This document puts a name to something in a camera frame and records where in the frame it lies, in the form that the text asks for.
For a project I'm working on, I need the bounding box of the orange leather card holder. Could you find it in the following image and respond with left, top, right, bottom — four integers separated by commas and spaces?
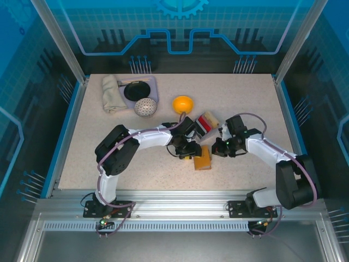
193, 145, 213, 171

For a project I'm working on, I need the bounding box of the clear acrylic card box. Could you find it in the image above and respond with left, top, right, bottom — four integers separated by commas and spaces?
194, 110, 220, 143

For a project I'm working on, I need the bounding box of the gold credit card stack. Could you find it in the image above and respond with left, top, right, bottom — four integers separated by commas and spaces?
204, 110, 220, 129

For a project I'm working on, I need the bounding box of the red credit card stack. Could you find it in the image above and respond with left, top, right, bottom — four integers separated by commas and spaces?
197, 115, 212, 132

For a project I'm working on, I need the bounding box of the yellow plastic bowl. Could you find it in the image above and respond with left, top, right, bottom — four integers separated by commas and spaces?
172, 95, 195, 115

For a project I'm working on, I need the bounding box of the lavender plastic tray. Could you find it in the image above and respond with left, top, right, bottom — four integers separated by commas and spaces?
117, 75, 160, 106

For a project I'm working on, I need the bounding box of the black round pan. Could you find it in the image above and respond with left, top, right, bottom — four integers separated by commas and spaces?
123, 81, 152, 100

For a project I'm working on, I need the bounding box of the wooden chopstick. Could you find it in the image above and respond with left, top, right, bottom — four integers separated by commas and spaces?
117, 77, 153, 84

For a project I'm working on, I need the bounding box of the beige folded cloth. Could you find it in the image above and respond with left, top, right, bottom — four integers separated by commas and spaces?
101, 74, 128, 113

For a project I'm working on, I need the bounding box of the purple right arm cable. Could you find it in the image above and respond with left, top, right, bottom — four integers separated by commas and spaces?
239, 112, 318, 239

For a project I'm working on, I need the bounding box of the aluminium front rail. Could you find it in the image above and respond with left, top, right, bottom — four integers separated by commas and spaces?
35, 189, 328, 219

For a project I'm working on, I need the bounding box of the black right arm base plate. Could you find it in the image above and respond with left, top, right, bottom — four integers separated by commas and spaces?
227, 200, 279, 218

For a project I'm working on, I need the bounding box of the blue aluminium table side rail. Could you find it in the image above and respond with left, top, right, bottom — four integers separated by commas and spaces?
40, 78, 91, 199
272, 76, 322, 199

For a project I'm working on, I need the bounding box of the slotted grey cable duct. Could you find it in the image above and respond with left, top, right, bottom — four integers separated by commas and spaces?
43, 221, 250, 231

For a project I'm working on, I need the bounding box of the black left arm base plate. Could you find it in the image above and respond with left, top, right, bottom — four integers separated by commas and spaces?
83, 200, 133, 218

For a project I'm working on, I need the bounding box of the aluminium frame post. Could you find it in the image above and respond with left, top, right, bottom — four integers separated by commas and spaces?
273, 0, 329, 85
29, 0, 90, 85

